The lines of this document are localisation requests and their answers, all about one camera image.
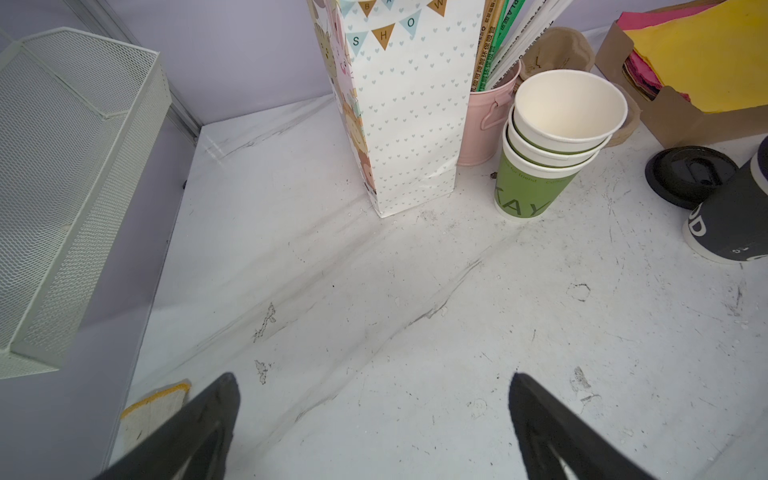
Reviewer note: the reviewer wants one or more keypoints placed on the brown cardboard napkin box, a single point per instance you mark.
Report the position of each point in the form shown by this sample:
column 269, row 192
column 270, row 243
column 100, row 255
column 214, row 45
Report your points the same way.
column 673, row 121

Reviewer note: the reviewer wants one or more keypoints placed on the stack of green paper cups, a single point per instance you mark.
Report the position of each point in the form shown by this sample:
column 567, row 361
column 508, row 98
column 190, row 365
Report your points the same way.
column 558, row 125

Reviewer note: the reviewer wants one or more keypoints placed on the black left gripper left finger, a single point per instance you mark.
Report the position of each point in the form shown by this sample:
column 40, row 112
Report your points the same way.
column 193, row 444

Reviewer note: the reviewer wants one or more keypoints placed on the small beige cloth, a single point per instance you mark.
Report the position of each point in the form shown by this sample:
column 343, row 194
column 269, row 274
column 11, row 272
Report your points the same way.
column 144, row 417

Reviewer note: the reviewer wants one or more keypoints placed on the yellow paper napkin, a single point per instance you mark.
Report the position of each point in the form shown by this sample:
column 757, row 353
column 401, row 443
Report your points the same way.
column 742, row 68

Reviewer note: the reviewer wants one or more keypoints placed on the bundle of wrapped straws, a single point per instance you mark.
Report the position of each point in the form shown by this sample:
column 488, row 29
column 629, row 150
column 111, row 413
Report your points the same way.
column 519, row 25

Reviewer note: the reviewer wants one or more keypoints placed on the black paper cup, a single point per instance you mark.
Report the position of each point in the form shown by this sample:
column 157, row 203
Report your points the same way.
column 731, row 225

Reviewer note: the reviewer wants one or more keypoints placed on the single black cup lid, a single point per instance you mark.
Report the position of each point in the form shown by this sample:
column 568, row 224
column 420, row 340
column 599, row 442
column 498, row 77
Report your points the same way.
column 687, row 176

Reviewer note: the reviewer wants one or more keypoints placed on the white mesh two-tier shelf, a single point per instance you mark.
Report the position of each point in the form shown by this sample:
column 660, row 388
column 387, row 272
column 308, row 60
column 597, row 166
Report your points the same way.
column 80, row 114

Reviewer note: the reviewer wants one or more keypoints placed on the pink straw holder cup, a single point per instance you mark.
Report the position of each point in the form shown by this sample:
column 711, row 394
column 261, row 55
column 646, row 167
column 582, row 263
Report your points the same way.
column 486, row 117

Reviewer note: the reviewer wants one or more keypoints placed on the white paper gift bag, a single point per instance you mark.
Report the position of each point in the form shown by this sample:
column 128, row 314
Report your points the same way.
column 401, row 73

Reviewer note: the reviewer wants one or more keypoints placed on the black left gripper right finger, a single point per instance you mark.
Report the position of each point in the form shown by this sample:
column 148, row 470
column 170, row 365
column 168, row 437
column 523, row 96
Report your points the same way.
column 551, row 437

